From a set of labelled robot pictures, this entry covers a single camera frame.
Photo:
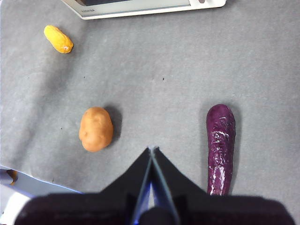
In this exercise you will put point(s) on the beige oven knob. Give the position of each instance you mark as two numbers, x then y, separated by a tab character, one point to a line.
202	1

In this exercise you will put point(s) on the yellow corn cob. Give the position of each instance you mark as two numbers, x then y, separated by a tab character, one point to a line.
58	39

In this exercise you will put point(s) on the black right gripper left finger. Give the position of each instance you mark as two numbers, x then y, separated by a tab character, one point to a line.
105	208

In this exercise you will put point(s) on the brown potato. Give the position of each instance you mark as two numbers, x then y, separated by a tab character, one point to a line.
96	129

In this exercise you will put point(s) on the cream Toshiba toaster oven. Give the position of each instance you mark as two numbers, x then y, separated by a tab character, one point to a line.
215	2

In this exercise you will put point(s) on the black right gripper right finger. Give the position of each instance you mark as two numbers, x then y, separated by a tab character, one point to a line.
211	211

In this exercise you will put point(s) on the purple eggplant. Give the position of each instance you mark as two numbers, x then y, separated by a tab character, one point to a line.
220	145

